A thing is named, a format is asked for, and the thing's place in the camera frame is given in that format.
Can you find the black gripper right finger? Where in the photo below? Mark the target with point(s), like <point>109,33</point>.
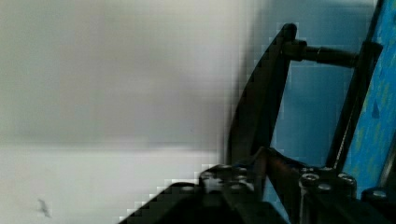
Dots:
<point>321,195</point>

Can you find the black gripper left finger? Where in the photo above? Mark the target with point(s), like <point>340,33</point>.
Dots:
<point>223,195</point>

